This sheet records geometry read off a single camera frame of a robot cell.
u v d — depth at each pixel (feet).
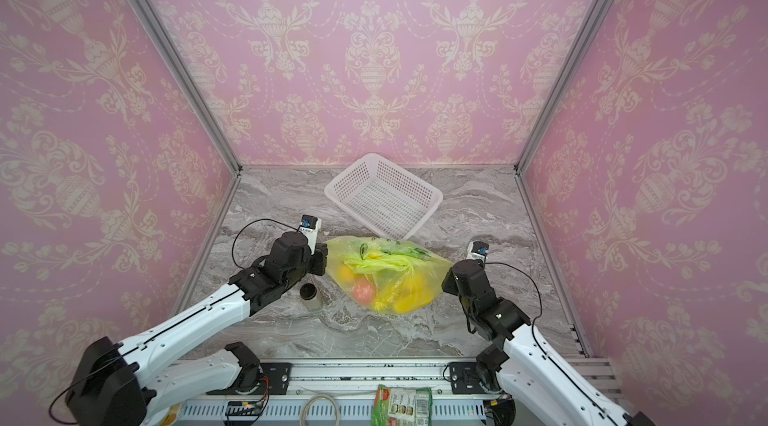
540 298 2.86
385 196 3.66
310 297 2.56
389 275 2.51
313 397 2.33
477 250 2.30
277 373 2.47
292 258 2.03
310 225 2.33
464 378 2.41
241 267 1.97
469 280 1.94
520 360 1.68
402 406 2.25
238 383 2.12
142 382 1.35
